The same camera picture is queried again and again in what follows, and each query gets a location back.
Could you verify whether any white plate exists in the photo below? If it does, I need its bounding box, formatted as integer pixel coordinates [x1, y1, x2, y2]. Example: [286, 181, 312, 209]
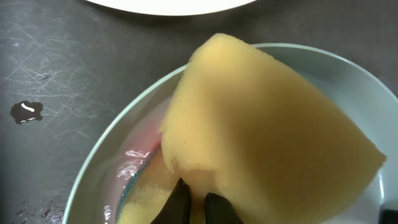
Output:
[88, 0, 255, 16]

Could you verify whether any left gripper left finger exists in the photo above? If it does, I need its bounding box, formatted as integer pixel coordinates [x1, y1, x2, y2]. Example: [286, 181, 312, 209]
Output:
[150, 178, 191, 224]

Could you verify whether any yellow green sponge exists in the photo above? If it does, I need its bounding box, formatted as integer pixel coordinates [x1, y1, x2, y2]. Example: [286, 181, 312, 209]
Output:
[118, 34, 386, 223]

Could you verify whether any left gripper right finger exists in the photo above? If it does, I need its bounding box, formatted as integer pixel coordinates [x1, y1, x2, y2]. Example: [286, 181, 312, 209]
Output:
[205, 193, 244, 224]

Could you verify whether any dark brown serving tray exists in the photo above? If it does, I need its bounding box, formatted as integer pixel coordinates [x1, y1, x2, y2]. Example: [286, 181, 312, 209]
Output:
[1, 0, 397, 223]

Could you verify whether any light grey plate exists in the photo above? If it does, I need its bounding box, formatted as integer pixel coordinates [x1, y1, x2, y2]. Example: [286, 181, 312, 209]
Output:
[63, 43, 397, 223]

